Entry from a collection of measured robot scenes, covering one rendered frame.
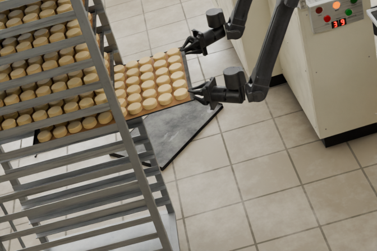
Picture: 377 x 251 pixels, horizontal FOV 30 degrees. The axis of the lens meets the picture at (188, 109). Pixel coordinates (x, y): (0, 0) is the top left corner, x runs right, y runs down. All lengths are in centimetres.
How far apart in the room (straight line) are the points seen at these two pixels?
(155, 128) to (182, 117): 17
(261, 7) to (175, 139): 88
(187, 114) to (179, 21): 124
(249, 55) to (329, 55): 80
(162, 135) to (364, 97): 118
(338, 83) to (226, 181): 75
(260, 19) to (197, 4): 150
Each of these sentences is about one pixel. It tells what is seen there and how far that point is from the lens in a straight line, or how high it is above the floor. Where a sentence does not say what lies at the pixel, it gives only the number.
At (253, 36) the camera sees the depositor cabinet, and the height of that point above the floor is 38.
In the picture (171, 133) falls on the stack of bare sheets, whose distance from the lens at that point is 401.
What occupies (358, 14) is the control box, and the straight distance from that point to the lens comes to 327.
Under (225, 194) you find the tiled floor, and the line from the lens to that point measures 353.
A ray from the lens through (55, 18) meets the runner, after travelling 228.
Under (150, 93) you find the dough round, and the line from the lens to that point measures 254.
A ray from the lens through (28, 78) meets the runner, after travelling 239.
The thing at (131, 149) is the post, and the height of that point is 87.
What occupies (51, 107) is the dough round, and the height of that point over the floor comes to 106.
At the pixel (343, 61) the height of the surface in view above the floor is 49.
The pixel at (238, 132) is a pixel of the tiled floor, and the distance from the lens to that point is 391.
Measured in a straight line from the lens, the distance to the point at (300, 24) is 323.
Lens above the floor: 230
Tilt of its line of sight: 33 degrees down
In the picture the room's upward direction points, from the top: 17 degrees counter-clockwise
